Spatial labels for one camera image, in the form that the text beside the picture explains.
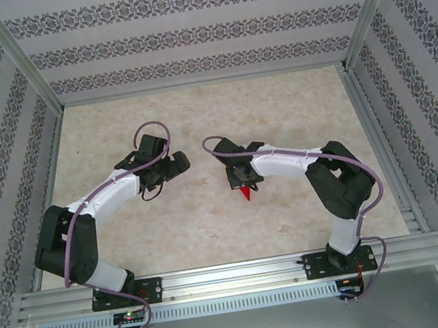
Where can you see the aluminium mounting rail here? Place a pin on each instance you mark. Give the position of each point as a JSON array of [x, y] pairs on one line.
[[235, 278]]

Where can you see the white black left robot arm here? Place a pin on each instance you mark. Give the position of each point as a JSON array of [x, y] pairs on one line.
[[113, 193]]

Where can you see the aluminium frame post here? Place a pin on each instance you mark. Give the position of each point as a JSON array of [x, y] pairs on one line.
[[373, 7], [20, 57]]

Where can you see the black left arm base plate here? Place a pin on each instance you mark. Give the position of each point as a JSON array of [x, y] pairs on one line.
[[153, 289]]

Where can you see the aluminium frame rail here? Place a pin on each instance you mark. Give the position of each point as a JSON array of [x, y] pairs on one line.
[[52, 163], [373, 130], [199, 83]]

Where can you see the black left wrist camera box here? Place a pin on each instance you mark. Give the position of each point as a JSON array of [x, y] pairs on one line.
[[151, 145]]

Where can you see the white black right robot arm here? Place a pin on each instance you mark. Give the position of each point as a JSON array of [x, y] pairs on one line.
[[280, 163]]

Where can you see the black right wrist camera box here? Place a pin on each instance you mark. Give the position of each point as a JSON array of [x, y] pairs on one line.
[[227, 148]]

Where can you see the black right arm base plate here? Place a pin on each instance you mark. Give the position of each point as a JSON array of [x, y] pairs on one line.
[[313, 267]]

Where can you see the red cloth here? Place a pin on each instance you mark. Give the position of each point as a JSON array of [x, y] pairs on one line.
[[246, 194]]

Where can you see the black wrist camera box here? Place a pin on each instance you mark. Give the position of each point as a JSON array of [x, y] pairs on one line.
[[227, 148], [151, 145]]

